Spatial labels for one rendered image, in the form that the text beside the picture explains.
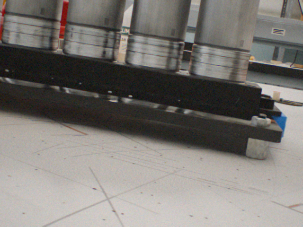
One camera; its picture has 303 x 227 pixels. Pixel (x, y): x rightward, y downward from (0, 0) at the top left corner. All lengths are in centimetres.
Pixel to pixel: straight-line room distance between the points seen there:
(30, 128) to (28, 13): 7
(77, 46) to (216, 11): 6
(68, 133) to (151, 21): 7
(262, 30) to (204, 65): 225
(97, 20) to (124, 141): 7
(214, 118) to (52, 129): 5
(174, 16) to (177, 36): 1
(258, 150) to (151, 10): 7
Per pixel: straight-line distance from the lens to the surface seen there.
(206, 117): 16
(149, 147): 15
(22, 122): 16
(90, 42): 21
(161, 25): 20
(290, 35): 246
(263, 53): 457
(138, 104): 16
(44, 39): 22
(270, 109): 20
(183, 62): 251
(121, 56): 45
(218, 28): 20
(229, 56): 20
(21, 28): 22
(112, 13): 21
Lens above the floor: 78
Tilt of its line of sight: 8 degrees down
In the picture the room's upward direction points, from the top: 9 degrees clockwise
